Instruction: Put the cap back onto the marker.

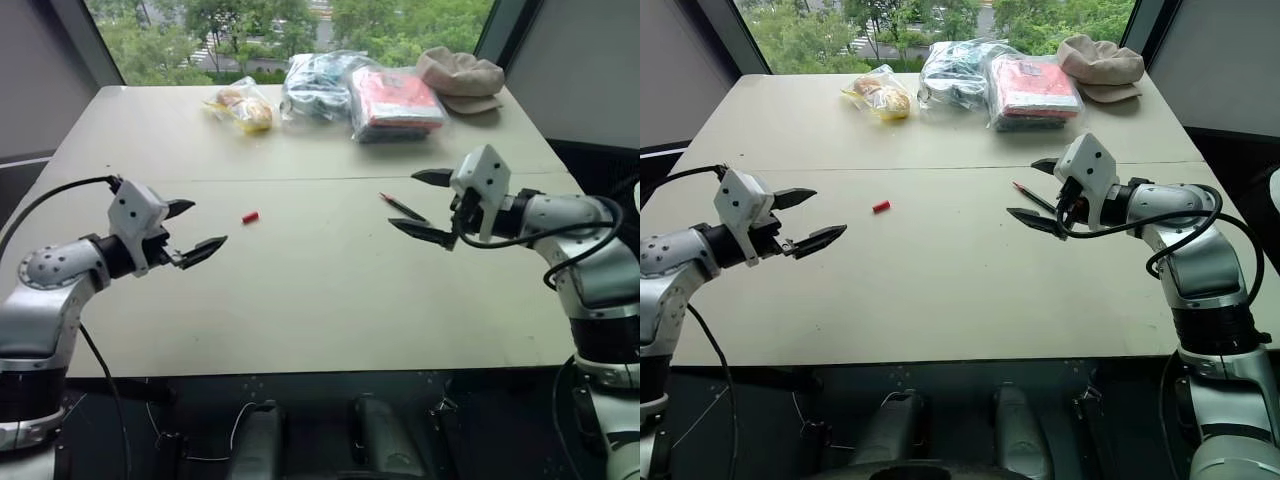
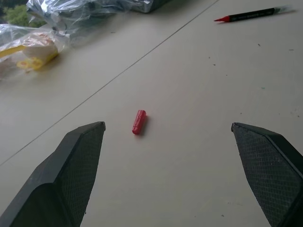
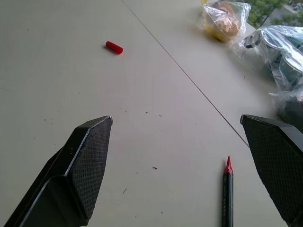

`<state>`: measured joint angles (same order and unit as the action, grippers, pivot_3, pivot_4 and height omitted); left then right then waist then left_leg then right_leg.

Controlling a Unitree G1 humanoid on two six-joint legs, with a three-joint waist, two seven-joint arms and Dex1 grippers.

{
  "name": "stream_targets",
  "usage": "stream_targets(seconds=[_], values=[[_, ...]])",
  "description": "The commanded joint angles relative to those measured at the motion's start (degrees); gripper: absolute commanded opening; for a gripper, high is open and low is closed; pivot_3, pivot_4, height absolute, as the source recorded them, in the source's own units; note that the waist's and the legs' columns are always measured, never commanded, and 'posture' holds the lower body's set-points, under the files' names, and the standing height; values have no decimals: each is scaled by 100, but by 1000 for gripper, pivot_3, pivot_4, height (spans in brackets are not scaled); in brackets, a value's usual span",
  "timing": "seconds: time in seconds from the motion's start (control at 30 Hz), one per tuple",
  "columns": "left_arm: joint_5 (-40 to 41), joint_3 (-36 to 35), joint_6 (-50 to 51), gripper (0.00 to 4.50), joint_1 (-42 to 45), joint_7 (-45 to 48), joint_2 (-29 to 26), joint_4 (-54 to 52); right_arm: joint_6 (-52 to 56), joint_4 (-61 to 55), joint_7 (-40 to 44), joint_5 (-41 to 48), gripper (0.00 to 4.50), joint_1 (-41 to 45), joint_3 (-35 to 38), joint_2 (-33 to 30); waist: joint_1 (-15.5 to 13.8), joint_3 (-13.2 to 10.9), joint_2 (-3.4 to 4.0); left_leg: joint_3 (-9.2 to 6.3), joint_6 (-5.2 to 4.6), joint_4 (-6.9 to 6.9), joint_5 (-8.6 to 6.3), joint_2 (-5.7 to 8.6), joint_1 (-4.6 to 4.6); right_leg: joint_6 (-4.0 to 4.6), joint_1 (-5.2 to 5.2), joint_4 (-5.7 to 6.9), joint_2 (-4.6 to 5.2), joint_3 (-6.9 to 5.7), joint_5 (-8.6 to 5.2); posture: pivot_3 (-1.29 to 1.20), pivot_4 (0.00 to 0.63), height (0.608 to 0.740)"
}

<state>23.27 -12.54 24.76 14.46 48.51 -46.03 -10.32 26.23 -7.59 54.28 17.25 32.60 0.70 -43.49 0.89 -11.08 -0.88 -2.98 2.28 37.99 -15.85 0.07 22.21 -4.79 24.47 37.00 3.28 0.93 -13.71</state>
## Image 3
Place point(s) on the clear bag with dark items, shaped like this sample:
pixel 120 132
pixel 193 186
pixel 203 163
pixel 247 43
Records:
pixel 277 59

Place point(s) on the red marker cap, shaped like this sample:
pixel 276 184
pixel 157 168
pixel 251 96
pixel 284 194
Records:
pixel 114 47

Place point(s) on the clear bag with yellow toy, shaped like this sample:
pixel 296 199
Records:
pixel 222 20

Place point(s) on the black pen with red tip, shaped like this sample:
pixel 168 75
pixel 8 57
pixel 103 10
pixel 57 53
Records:
pixel 228 194

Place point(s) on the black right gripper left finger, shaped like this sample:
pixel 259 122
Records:
pixel 78 170

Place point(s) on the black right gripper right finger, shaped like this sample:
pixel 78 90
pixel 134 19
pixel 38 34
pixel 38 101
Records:
pixel 278 163

